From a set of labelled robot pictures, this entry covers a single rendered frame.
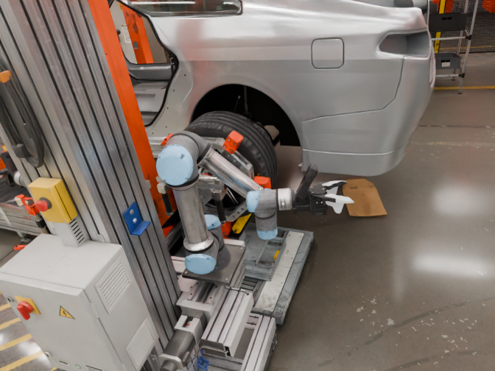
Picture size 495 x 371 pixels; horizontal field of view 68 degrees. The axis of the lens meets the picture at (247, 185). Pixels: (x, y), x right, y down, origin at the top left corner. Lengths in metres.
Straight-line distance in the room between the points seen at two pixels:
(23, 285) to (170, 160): 0.55
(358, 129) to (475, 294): 1.29
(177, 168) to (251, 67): 1.14
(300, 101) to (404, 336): 1.47
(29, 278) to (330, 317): 1.74
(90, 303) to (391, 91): 1.67
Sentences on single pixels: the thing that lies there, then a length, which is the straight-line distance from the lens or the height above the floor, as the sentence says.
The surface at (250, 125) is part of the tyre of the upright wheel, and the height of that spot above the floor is 1.11.
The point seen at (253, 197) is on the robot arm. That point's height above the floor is 1.25.
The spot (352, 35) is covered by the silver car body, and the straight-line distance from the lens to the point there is 2.00.
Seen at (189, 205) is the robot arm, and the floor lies 1.25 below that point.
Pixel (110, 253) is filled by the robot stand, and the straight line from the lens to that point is 1.20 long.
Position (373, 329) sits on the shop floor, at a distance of 2.43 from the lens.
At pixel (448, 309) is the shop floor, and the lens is 2.62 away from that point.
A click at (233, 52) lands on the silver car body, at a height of 1.49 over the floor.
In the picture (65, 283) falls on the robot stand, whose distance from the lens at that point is 1.18.
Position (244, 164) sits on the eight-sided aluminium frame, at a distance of 2.00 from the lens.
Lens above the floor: 1.94
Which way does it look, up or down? 32 degrees down
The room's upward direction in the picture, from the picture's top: 8 degrees counter-clockwise
